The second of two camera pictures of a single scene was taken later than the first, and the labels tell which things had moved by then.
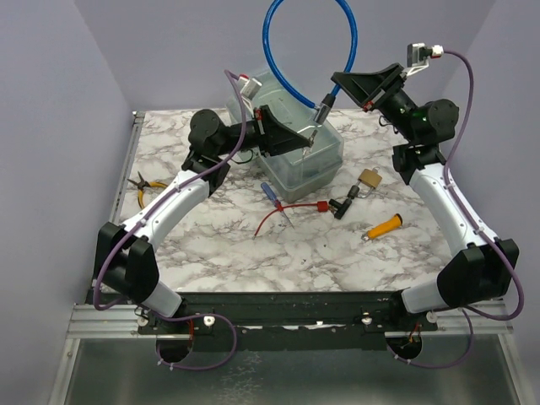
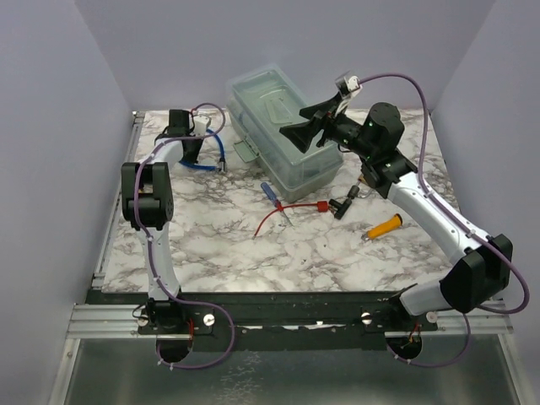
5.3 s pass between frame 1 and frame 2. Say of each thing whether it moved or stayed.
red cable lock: stayed
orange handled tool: stayed
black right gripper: moved
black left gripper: moved
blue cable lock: moved
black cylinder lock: stayed
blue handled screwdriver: stayed
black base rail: stayed
